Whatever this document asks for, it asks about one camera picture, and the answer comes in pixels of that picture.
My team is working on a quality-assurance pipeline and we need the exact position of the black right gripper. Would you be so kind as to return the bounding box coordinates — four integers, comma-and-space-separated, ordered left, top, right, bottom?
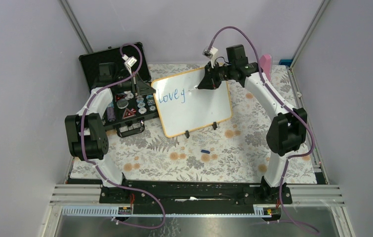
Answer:
198, 61, 235, 90

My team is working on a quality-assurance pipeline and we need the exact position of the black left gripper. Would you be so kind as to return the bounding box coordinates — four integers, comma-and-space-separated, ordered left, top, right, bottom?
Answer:
113, 71, 156, 96

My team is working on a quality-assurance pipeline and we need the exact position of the yellow framed whiteboard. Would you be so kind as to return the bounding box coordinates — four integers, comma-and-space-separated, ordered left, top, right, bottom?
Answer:
151, 67, 233, 138

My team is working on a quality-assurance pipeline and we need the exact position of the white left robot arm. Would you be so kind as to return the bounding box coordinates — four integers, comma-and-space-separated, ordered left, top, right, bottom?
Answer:
65, 64, 142, 203

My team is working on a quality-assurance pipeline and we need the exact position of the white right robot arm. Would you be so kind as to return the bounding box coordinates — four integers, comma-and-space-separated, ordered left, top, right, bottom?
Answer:
196, 44, 307, 203

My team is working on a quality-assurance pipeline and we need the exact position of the black poker chip case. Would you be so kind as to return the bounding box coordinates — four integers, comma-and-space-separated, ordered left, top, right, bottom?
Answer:
79, 42, 159, 138

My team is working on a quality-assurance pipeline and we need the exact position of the clear round dealer button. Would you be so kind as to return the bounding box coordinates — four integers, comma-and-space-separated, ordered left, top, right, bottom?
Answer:
116, 98, 129, 109

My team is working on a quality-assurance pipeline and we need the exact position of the red black all-in triangle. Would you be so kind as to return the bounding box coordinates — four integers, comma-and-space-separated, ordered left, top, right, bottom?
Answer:
122, 108, 136, 119

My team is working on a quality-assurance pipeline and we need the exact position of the pink wedge eraser block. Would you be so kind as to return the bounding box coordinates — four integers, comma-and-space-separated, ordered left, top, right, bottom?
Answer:
259, 54, 272, 81

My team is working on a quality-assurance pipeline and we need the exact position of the floral patterned table mat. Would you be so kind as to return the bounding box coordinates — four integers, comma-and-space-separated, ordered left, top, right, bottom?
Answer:
70, 63, 318, 185

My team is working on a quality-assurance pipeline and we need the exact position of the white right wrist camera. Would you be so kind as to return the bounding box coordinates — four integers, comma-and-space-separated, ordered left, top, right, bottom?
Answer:
203, 46, 218, 68

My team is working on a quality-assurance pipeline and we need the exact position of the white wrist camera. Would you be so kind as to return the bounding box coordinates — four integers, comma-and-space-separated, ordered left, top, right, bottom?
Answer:
122, 54, 137, 75
203, 46, 218, 68

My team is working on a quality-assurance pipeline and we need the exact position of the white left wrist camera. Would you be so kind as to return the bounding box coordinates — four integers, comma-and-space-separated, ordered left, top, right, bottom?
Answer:
122, 54, 137, 75

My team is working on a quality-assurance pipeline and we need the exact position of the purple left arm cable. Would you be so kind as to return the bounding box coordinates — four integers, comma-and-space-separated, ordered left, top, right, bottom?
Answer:
80, 43, 166, 230

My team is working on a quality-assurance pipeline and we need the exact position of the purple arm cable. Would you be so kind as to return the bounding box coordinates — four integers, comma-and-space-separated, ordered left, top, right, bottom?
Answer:
80, 43, 166, 230
207, 26, 321, 235

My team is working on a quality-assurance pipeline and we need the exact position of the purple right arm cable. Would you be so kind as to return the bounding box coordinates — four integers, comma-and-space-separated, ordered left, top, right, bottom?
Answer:
207, 26, 321, 235

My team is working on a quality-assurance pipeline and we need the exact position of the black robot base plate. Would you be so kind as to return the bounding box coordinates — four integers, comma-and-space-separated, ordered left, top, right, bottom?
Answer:
99, 180, 292, 215

